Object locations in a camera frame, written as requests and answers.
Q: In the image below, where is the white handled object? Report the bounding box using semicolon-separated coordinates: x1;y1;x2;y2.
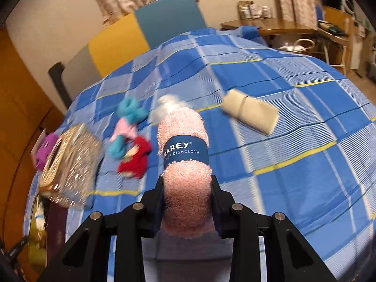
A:
278;38;316;55

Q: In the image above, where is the beige rolled cloth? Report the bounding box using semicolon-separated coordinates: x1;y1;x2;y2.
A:
221;89;279;136

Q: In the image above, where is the wooden table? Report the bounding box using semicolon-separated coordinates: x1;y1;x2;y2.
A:
220;18;316;36

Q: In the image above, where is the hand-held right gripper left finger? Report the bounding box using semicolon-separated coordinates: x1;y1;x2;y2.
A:
44;175;165;282

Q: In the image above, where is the purple carton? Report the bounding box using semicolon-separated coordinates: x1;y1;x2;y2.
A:
32;128;59;171

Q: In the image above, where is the pink and teal sock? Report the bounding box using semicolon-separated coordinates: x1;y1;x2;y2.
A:
107;117;138;161

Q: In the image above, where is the wooden wardrobe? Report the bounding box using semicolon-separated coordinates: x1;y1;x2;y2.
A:
0;26;65;253

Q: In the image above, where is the grey yellow blue headboard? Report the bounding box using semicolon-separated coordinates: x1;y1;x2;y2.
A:
63;0;208;80

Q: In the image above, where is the green and black tool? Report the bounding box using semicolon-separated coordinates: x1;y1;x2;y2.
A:
317;20;343;36

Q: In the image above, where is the ornate silver tissue box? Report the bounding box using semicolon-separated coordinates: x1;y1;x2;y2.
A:
38;123;105;210

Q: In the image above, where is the white shelf unit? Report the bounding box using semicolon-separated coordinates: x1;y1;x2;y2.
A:
351;15;373;71

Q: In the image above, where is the red plush sock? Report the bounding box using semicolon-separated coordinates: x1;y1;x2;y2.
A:
117;136;153;179

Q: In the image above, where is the white fluffy ball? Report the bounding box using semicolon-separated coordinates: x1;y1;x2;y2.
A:
148;94;188;125

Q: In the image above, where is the yellow wooden chair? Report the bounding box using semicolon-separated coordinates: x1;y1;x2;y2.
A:
316;4;357;75

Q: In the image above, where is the pink dishcloth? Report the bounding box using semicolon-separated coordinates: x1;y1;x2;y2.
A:
157;107;216;240

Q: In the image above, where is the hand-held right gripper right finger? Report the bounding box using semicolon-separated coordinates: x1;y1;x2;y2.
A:
210;175;338;282

